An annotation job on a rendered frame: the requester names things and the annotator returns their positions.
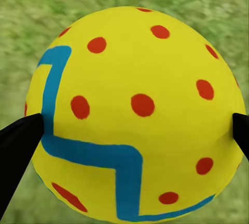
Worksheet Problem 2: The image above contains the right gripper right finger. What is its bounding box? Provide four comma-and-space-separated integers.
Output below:
232, 113, 249, 160

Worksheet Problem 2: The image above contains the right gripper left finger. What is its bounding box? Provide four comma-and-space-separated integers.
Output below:
0, 113, 44, 220

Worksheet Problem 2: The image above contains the easter egg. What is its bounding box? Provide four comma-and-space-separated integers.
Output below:
24, 6, 248, 224

